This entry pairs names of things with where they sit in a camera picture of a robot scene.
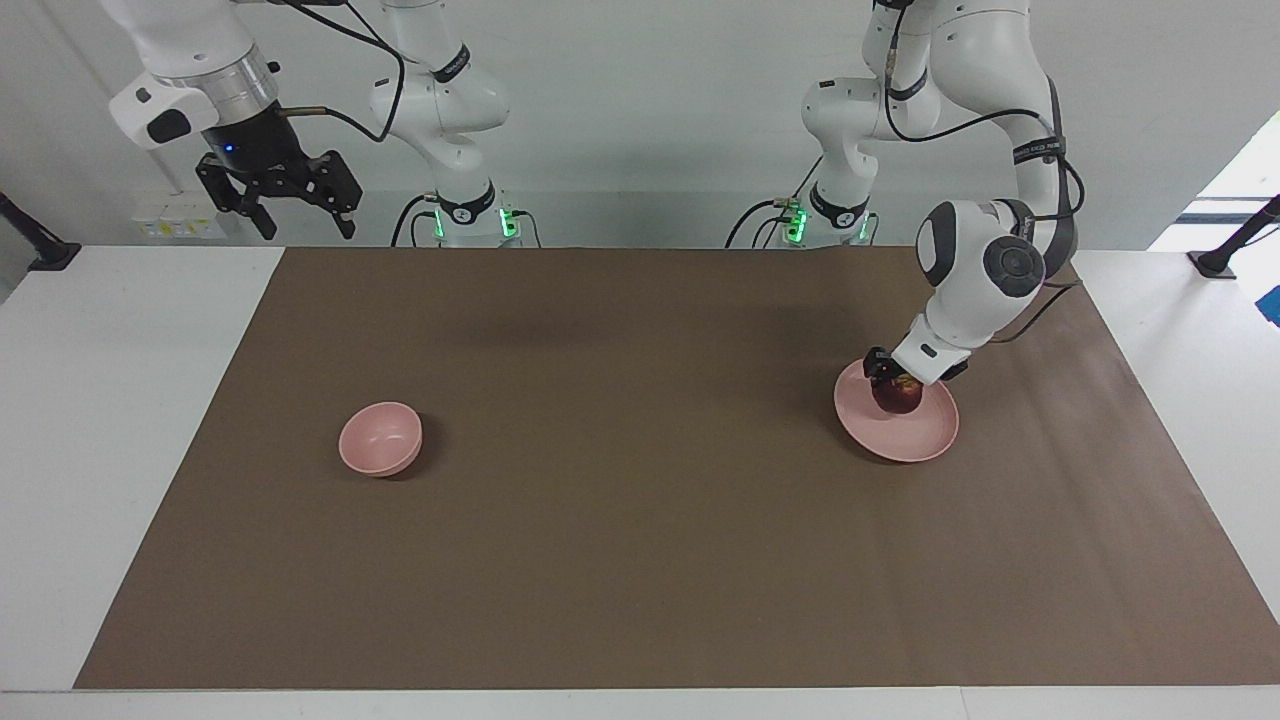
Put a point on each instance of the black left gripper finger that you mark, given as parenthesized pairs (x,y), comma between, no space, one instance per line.
(955,372)
(879,366)

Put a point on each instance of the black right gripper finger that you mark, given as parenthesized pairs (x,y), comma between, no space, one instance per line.
(335,185)
(225,190)

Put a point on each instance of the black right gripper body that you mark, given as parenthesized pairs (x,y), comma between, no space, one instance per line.
(255,145)

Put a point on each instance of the dark red apple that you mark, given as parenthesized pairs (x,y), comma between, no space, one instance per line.
(897,397)

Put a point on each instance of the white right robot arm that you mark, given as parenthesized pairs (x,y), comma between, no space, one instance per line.
(190,50)

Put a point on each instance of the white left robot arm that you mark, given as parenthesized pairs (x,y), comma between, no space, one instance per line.
(985,270)

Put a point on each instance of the pink plate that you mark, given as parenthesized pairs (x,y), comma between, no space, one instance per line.
(900,438)

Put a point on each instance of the pink bowl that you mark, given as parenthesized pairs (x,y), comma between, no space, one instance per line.
(378,438)

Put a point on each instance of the black stand pole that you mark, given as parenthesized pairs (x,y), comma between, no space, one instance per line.
(1235,245)
(40,250)

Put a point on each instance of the brown table mat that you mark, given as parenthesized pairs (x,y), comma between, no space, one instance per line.
(640,550)

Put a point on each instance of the blue object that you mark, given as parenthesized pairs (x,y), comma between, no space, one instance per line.
(1272,305)

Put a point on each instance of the white wall socket box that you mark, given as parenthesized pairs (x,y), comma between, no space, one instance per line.
(180,215)

